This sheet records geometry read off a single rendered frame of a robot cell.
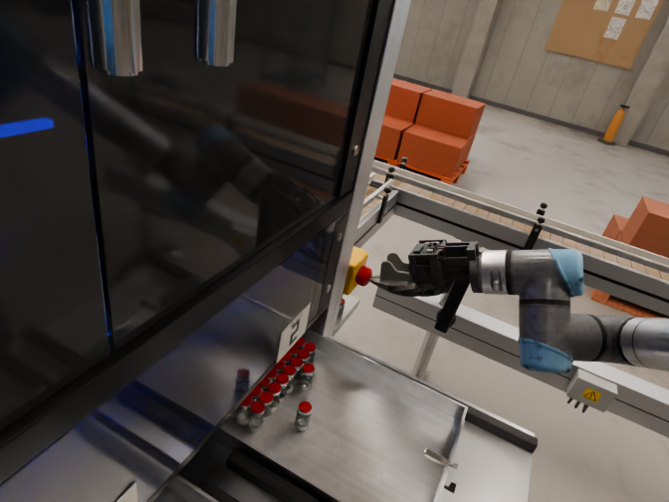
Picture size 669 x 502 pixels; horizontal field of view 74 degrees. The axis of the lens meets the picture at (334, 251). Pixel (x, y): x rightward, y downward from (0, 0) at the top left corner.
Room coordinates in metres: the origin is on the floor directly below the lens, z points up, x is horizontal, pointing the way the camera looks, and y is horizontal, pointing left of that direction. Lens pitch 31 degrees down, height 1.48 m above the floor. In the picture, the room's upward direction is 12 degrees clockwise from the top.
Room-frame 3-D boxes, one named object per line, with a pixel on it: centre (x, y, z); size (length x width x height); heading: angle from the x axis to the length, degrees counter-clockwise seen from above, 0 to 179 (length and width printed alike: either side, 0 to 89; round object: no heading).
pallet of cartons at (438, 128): (4.48, -0.51, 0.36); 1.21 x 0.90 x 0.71; 64
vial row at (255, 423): (0.51, 0.04, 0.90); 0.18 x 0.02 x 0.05; 159
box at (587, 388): (1.11, -0.91, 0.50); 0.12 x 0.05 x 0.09; 70
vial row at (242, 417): (0.52, 0.06, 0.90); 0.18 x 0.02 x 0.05; 159
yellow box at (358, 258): (0.76, -0.02, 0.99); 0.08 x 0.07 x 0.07; 70
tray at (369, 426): (0.48, -0.07, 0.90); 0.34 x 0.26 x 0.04; 69
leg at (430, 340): (1.36, -0.44, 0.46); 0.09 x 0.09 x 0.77; 70
